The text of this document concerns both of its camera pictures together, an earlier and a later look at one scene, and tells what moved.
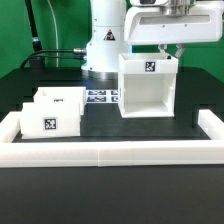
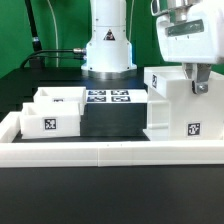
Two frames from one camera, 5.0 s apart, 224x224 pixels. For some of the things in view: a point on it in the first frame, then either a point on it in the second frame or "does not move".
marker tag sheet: x=102 y=95 does not move
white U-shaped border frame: x=192 y=153 does not move
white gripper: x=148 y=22 → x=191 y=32
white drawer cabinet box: x=147 y=85 → x=176 y=113
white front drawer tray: x=49 y=120 does not move
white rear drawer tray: x=62 y=95 does not move
